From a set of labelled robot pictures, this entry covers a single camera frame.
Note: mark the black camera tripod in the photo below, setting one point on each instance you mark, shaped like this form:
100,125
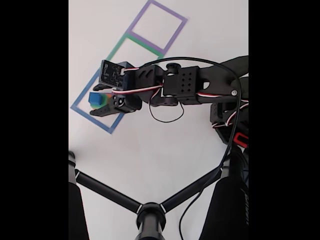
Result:
150,220

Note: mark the green block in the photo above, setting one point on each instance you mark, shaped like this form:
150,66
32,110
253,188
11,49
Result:
103,100

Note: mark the blue tape square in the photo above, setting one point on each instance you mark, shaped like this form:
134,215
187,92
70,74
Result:
85,115

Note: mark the camera board with blue mount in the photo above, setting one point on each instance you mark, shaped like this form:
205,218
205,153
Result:
112,75

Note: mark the small blue cube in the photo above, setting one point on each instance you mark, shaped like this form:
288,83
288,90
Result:
95,98

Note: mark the purple tape square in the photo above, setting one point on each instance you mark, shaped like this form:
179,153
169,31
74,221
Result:
146,41

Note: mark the green tape square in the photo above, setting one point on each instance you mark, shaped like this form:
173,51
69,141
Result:
116,48

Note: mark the red clamp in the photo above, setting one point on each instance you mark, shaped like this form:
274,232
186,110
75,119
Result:
240,140

